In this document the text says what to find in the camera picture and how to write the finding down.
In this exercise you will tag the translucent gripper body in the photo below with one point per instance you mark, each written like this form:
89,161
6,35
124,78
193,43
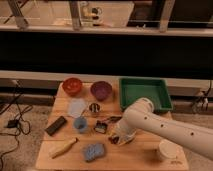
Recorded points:
124,139

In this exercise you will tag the dark red grape bunch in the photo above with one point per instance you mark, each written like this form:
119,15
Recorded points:
114,139

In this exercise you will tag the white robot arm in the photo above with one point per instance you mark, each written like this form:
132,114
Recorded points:
140,116

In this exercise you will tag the purple bowl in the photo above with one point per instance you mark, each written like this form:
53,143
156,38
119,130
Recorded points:
101,90

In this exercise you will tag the red bowl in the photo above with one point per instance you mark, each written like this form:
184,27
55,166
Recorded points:
72,86

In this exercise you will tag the blue sponge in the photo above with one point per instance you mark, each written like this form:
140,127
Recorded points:
93,151

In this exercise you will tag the small metal cup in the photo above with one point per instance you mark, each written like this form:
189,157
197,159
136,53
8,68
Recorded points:
94,109

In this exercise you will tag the wooden board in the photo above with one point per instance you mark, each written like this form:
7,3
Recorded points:
139,155

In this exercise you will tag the blue cup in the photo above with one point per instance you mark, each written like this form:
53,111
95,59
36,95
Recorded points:
80,124

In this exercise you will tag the white cup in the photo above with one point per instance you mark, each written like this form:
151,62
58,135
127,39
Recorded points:
167,150

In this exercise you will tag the green plastic tray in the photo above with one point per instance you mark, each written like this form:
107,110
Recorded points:
131,89

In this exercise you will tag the black rectangular block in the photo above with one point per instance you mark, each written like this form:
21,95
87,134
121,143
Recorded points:
55,126

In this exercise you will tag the black handled knife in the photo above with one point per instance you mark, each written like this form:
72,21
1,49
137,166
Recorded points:
112,119

